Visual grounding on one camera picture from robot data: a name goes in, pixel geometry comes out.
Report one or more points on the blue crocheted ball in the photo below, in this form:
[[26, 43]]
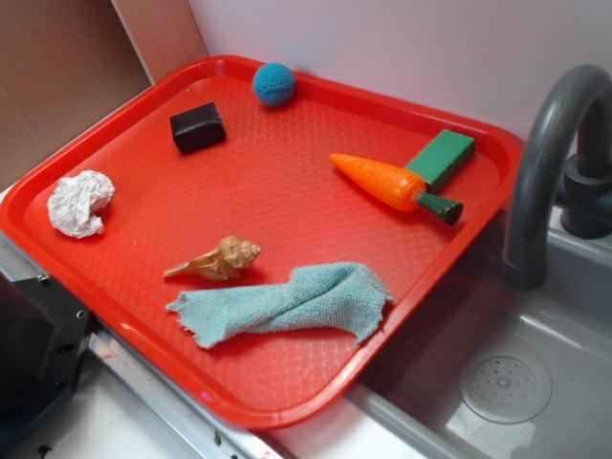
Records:
[[274, 84]]

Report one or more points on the grey plastic sink basin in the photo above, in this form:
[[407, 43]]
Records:
[[411, 387]]

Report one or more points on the green rectangular block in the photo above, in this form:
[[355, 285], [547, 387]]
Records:
[[441, 158]]

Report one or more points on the orange toy carrot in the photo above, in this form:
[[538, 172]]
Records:
[[396, 187]]

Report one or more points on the light blue towel cloth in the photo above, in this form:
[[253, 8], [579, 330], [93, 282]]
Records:
[[341, 296]]

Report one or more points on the black rectangular block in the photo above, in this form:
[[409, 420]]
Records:
[[197, 128]]

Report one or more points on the brown cardboard panel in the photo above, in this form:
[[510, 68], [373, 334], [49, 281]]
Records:
[[65, 65]]

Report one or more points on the brown spiral seashell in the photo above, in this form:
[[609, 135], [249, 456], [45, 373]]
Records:
[[226, 261]]

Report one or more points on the grey curved faucet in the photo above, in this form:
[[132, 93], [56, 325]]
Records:
[[566, 162]]

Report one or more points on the red plastic tray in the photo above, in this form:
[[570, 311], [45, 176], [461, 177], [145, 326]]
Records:
[[270, 181]]

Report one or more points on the round sink drain strainer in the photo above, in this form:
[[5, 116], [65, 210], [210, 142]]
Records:
[[506, 386]]

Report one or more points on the crumpled white paper ball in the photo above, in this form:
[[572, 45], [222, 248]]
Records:
[[74, 205]]

